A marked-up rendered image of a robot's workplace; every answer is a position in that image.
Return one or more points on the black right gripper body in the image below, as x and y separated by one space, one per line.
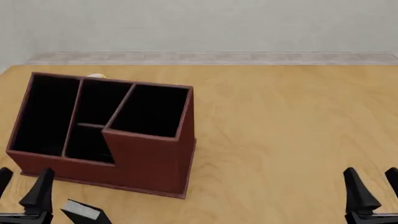
376 219

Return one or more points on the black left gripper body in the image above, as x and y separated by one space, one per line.
28 219

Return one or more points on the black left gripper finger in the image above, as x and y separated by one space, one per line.
38 196
4 177

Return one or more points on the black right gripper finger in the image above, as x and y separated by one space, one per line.
393 176
359 193

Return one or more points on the black book with grey pages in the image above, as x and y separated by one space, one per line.
81 210

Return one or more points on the red-brown desk caddy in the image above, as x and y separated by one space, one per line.
146 163

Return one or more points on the small pale yellow object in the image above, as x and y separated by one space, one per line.
96 75

